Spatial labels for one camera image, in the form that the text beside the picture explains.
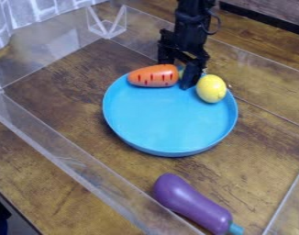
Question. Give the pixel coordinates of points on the blue round plate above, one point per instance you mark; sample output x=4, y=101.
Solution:
x=166, y=121

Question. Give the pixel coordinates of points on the clear acrylic corner bracket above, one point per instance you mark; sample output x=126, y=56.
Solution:
x=104, y=28

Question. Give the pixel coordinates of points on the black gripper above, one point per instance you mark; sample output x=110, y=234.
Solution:
x=182, y=44

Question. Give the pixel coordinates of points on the purple toy eggplant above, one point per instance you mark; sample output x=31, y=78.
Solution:
x=178, y=196

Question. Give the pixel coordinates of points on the orange toy carrot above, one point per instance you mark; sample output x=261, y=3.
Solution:
x=162, y=75

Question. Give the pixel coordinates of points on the yellow toy lemon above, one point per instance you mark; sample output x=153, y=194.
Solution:
x=211, y=88

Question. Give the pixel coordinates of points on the white patterned curtain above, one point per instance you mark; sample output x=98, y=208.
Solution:
x=19, y=13

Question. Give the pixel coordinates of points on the clear acrylic enclosure wall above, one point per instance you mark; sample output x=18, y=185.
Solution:
x=74, y=178

